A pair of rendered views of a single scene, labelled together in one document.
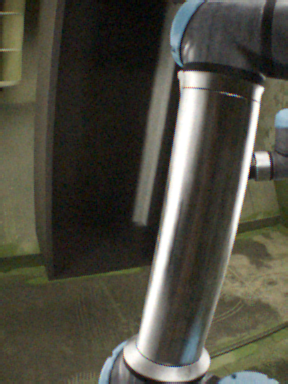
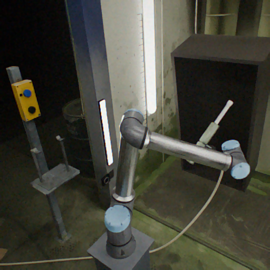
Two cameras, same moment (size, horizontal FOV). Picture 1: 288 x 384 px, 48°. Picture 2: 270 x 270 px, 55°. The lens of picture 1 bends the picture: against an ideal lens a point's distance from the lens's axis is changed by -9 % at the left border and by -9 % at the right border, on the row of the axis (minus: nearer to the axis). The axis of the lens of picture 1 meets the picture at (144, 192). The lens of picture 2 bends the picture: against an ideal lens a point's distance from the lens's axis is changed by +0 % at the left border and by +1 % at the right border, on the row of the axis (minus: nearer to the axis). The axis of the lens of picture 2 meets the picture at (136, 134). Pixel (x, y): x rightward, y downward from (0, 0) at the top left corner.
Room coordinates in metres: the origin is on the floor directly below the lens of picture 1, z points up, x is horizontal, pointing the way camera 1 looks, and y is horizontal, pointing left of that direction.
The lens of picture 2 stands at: (-0.06, -1.23, 2.05)
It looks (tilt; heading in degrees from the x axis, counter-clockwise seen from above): 30 degrees down; 63
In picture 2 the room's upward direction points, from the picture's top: 4 degrees counter-clockwise
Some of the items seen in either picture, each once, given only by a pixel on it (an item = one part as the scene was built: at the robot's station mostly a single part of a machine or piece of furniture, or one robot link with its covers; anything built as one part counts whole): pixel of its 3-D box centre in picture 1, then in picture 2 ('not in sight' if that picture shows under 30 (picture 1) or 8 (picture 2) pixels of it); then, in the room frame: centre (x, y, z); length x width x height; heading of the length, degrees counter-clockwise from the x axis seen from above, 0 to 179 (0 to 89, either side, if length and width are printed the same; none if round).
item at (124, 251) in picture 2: not in sight; (120, 240); (0.30, -0.19, 0.69); 0.19 x 0.19 x 0.10
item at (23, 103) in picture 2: not in sight; (26, 100); (0.05, 0.60, 1.42); 0.12 x 0.06 x 0.26; 24
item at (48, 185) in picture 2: not in sight; (51, 161); (0.10, 0.51, 0.95); 0.26 x 0.15 x 0.32; 24
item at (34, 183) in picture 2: not in sight; (55, 177); (0.09, 0.53, 0.78); 0.31 x 0.23 x 0.01; 24
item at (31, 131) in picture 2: not in sight; (42, 168); (0.03, 0.65, 0.82); 0.06 x 0.06 x 1.64; 24
